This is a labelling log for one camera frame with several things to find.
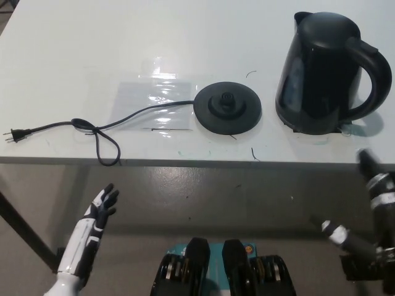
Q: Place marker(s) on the clear plastic sheet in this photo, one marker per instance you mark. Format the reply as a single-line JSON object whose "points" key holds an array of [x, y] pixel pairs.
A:
{"points": [[148, 101]]}

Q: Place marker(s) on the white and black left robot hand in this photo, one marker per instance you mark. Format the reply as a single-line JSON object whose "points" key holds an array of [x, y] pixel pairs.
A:
{"points": [[81, 243]]}

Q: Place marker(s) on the black table leg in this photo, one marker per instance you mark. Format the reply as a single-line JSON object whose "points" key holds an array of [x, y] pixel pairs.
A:
{"points": [[27, 234]]}

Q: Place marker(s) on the black robot torso teal top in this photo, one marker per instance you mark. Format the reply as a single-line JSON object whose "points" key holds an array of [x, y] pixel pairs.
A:
{"points": [[231, 271]]}

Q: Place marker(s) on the round black kettle base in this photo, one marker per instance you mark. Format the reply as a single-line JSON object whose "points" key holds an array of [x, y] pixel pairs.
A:
{"points": [[243, 117]]}

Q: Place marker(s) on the black electric kettle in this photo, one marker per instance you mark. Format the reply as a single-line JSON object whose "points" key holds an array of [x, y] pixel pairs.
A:
{"points": [[321, 77]]}

